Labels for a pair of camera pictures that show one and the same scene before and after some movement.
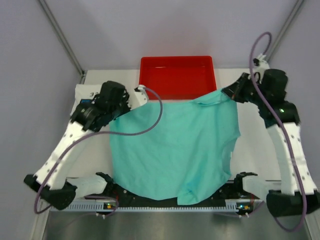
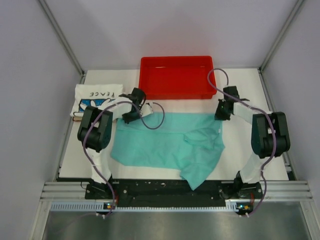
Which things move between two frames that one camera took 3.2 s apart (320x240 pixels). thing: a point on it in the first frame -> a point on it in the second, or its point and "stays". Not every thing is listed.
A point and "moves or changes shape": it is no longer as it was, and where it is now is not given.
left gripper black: [124, 98] -> [127, 119]
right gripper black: [234, 91] -> [218, 115]
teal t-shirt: [185, 156] moves or changes shape
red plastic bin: [178, 77] stays
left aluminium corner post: [63, 39] stays
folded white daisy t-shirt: [84, 94] stays
